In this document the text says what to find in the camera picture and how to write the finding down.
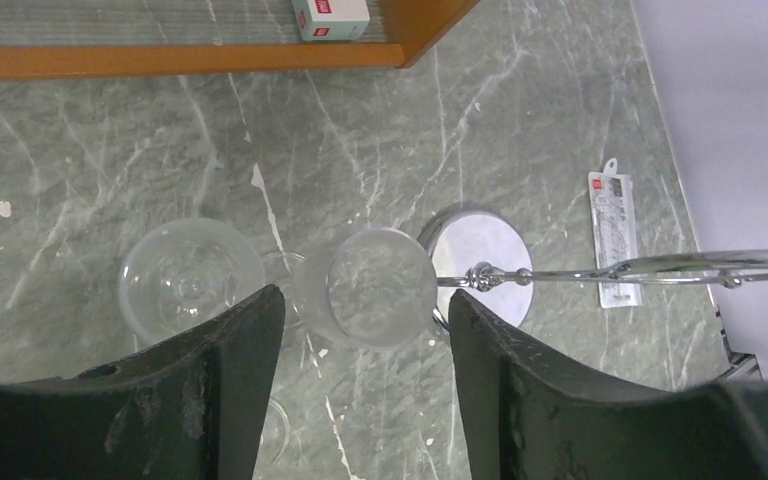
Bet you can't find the clear wide wine glass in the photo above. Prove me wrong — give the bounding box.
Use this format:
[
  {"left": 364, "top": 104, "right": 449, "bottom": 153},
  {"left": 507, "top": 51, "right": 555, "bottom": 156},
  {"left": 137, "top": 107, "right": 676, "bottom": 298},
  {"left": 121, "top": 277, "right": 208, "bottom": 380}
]
[{"left": 117, "top": 218, "right": 265, "bottom": 346}]

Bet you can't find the clear tall flute glass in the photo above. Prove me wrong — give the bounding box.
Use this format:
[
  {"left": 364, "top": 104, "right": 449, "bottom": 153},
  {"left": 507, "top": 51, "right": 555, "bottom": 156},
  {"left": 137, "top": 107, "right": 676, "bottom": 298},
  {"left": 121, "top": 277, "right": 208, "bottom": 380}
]
[{"left": 291, "top": 227, "right": 437, "bottom": 351}]

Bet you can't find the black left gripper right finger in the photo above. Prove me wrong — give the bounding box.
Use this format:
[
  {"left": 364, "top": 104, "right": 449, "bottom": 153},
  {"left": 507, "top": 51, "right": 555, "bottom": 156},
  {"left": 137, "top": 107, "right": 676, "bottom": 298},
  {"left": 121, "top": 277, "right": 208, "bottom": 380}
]
[{"left": 448, "top": 291, "right": 768, "bottom": 479}]

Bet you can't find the chrome wine glass rack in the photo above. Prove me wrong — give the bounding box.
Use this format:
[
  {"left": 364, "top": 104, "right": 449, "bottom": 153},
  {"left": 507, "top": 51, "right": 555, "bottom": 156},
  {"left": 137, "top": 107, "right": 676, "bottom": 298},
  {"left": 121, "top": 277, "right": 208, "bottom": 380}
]
[{"left": 419, "top": 209, "right": 768, "bottom": 293}]

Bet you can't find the orange wooden shelf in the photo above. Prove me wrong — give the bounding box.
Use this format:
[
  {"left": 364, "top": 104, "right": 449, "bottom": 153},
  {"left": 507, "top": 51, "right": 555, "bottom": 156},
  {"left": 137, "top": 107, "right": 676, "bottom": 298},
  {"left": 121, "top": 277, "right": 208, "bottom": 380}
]
[{"left": 0, "top": 1, "right": 476, "bottom": 81}]

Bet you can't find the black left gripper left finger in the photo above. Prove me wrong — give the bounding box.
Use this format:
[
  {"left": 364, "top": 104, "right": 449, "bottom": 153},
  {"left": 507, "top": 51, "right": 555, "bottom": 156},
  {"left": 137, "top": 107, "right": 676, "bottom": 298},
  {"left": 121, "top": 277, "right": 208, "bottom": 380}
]
[{"left": 0, "top": 285, "right": 285, "bottom": 479}]

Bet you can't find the aluminium side rail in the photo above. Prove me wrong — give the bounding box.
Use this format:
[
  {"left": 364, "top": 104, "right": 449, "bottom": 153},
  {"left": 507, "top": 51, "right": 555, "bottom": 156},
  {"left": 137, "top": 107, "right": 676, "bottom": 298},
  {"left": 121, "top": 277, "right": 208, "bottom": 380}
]
[{"left": 726, "top": 354, "right": 763, "bottom": 380}]

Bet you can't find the clear stemmed wine glass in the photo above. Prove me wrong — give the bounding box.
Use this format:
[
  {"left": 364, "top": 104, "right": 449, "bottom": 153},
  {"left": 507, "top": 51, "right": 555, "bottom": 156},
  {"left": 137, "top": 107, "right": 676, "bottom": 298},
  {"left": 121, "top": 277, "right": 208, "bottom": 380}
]
[{"left": 257, "top": 397, "right": 291, "bottom": 465}]

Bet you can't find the white packaged ruler card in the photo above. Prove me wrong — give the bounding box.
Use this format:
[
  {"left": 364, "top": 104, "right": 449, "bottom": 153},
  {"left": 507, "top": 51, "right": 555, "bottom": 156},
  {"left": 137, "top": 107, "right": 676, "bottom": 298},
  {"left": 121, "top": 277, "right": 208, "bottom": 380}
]
[{"left": 587, "top": 157, "right": 643, "bottom": 310}]

